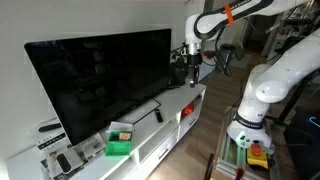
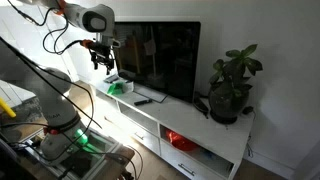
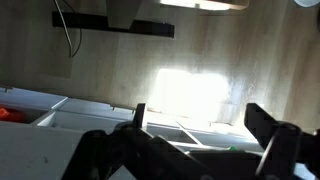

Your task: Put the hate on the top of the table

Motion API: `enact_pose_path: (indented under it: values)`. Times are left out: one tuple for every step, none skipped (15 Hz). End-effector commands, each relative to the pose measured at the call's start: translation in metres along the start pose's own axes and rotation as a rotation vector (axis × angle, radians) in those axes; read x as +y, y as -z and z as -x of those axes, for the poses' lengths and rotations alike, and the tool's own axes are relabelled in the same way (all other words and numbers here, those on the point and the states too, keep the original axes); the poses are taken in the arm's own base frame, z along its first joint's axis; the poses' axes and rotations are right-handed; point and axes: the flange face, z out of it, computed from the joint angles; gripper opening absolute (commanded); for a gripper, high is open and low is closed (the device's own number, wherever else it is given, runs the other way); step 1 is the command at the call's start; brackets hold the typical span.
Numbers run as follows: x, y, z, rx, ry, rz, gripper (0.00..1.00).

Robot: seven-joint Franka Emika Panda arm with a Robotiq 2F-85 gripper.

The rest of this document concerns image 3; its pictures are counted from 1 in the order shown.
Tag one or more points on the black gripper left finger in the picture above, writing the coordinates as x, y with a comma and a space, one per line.
110, 150

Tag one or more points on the grey stand leg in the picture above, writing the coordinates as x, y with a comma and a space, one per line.
121, 13

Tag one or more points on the red sequin hat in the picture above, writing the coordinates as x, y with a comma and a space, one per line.
10, 115

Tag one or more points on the white TV cabinet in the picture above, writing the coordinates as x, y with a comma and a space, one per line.
83, 111

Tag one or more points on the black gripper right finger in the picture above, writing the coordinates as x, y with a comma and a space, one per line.
283, 146

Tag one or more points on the black floor base bar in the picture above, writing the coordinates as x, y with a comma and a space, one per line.
153, 28

